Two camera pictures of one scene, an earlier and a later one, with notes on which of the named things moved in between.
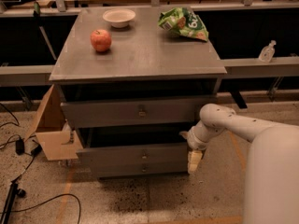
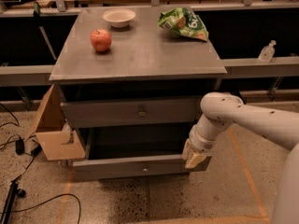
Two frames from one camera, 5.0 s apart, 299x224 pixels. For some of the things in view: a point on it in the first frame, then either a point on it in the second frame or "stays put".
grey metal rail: (233, 68) stays put
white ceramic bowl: (120, 18) stays put
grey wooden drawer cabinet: (132, 90) stays put
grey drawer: (113, 146) -> (91, 166)
